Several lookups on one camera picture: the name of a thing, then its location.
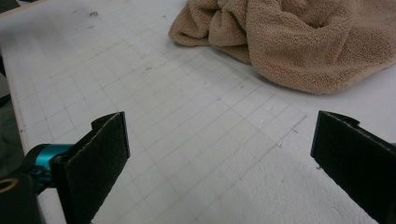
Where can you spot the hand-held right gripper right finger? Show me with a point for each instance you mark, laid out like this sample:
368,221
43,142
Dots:
355,161

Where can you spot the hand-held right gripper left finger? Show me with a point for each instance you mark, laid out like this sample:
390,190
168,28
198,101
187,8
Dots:
93,168

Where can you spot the tan terry towel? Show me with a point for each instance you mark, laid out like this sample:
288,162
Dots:
295,46

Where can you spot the white grid mat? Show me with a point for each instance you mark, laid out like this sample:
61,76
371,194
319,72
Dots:
193,124

